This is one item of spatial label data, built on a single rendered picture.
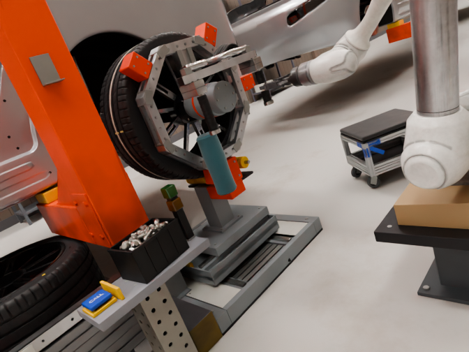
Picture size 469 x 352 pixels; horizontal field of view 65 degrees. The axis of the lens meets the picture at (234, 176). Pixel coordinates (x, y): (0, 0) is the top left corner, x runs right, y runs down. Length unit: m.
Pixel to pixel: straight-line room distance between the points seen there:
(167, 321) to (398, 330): 0.75
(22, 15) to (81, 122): 0.35
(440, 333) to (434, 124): 0.66
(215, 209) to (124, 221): 0.60
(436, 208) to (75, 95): 1.18
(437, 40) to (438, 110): 0.17
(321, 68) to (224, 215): 0.89
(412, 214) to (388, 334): 0.40
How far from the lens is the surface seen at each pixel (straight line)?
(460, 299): 1.47
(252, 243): 1.85
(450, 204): 1.24
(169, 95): 1.67
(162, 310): 1.28
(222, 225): 1.87
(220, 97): 1.51
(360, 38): 1.48
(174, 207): 1.28
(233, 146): 1.72
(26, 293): 1.50
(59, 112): 1.30
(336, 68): 1.36
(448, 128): 1.07
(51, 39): 1.35
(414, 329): 1.41
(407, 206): 1.29
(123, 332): 1.54
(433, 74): 1.05
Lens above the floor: 0.97
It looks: 16 degrees down
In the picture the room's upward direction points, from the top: 21 degrees counter-clockwise
